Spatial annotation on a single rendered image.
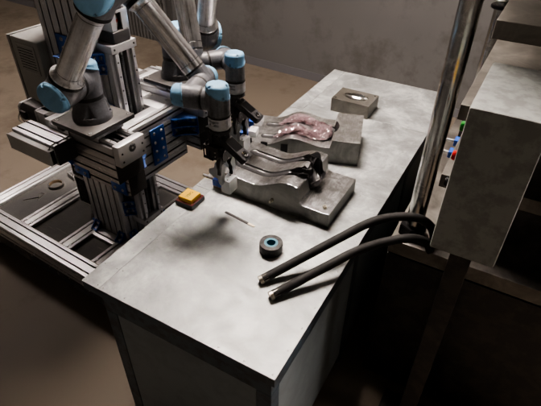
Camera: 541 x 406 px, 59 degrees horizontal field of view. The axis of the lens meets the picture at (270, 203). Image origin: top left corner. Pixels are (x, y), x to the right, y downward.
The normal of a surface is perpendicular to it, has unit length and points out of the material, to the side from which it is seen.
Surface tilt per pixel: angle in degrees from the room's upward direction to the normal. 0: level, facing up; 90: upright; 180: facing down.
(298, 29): 90
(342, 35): 90
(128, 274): 0
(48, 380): 0
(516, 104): 0
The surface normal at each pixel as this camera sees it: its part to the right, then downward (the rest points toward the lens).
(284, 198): -0.49, 0.53
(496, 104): 0.01, -0.79
